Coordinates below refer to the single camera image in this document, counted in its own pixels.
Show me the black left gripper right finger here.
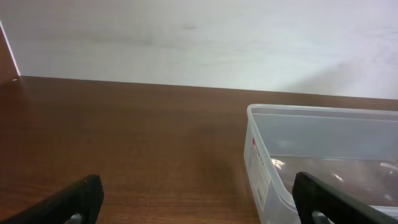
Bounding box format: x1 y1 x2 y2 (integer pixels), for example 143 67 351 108
292 172 397 224

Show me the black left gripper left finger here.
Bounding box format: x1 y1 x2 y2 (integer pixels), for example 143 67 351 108
1 174 104 224

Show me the clear plastic container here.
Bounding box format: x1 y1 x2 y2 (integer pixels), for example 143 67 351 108
244 105 397 223

